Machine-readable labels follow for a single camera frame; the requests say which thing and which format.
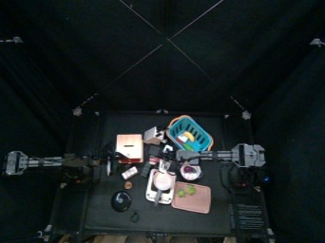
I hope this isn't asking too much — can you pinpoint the white egg sushi toy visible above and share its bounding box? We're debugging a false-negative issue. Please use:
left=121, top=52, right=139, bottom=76
left=121, top=166, right=139, bottom=180

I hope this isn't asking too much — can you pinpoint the copper pink toy box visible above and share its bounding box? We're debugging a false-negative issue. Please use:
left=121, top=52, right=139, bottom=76
left=115, top=133, right=145, bottom=164

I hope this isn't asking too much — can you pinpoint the small white grey box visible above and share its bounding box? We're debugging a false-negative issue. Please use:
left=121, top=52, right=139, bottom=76
left=142, top=125, right=166, bottom=145

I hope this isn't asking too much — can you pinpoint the black rectangular toy piece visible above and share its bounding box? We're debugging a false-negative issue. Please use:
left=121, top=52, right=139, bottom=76
left=139, top=161, right=153, bottom=178

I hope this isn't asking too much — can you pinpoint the white bowl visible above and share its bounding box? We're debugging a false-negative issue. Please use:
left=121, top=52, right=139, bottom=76
left=180, top=161, right=205, bottom=181

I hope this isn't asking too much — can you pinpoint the pink round plate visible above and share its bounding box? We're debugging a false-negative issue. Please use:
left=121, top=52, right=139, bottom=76
left=153, top=173, right=175, bottom=192

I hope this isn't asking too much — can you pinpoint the teal basket with orange rim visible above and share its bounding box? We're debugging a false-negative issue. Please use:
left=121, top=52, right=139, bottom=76
left=165, top=115, right=214, bottom=153

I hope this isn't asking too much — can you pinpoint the white rectangular tray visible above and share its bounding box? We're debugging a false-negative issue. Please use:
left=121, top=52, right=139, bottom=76
left=145, top=168, right=178, bottom=206

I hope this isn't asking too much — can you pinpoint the black round lid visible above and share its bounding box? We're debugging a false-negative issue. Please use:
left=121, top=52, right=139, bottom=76
left=111, top=191, right=134, bottom=213

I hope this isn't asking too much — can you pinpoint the grey toy knife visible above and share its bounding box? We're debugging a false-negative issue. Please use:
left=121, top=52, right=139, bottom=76
left=154, top=159, right=171, bottom=207

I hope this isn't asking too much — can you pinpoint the pink cutting board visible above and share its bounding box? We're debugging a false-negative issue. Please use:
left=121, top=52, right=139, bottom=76
left=170, top=180, right=213, bottom=215

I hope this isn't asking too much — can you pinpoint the white printed label sticker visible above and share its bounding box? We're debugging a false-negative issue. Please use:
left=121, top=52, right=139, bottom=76
left=236, top=202, right=264, bottom=232

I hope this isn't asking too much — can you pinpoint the black cable bundle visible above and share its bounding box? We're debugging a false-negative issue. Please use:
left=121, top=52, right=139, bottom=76
left=220, top=162, right=272, bottom=194

